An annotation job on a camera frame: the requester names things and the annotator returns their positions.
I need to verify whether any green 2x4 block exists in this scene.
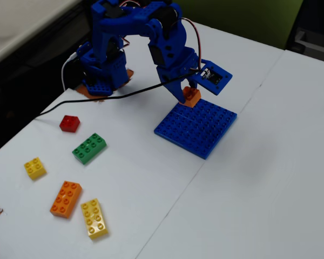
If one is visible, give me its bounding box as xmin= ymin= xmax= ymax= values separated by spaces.
xmin=71 ymin=132 xmax=107 ymax=165

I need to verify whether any yellow 2x4 block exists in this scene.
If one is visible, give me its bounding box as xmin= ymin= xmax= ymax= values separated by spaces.
xmin=80 ymin=198 xmax=109 ymax=240

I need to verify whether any green chair back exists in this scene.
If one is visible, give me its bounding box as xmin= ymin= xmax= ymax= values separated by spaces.
xmin=175 ymin=0 xmax=305 ymax=51

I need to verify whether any white cable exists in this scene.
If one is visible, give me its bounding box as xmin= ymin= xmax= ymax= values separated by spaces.
xmin=60 ymin=52 xmax=78 ymax=91

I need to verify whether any grey background shelf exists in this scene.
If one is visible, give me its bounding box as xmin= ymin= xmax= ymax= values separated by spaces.
xmin=286 ymin=25 xmax=324 ymax=65

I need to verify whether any white background table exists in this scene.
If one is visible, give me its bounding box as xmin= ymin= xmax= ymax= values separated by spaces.
xmin=0 ymin=0 xmax=82 ymax=70

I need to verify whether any orange 2x4 block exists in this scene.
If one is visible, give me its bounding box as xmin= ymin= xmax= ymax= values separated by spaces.
xmin=49 ymin=180 xmax=83 ymax=219

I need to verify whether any red 2x2 block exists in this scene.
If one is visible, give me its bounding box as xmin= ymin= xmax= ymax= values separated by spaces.
xmin=59 ymin=114 xmax=81 ymax=133

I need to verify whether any yellow 2x2 block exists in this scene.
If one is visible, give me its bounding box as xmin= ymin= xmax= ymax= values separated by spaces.
xmin=23 ymin=156 xmax=48 ymax=181

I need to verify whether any brown tape under robot base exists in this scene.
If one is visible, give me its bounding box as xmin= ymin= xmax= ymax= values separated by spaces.
xmin=75 ymin=69 xmax=135 ymax=103

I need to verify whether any blue 8x8 base plate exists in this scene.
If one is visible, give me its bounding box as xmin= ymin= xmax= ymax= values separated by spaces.
xmin=153 ymin=98 xmax=238 ymax=160

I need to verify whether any red white servo wire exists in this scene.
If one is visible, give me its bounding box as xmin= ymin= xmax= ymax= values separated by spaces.
xmin=178 ymin=17 xmax=203 ymax=73

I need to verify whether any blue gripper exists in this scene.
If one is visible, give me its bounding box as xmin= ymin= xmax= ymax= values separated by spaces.
xmin=147 ymin=40 xmax=206 ymax=103

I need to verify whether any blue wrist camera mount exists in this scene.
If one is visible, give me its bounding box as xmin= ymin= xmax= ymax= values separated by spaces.
xmin=191 ymin=59 xmax=233 ymax=96

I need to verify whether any orange 2x2 block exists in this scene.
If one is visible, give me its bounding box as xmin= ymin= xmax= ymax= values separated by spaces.
xmin=178 ymin=86 xmax=201 ymax=109

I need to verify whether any black cable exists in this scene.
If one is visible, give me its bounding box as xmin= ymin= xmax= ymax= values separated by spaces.
xmin=34 ymin=70 xmax=204 ymax=119

